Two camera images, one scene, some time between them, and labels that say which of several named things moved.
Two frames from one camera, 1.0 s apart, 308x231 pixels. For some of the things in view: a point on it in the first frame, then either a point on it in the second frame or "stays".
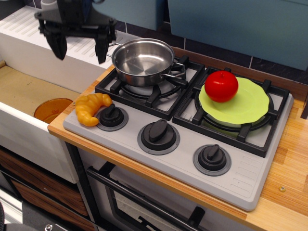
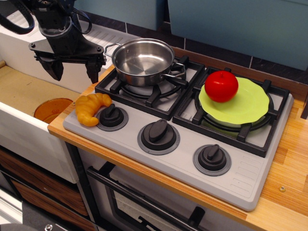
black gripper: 76,18 to 65,43
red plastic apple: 221,86 stays
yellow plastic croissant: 86,106 stays
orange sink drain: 48,109 stays
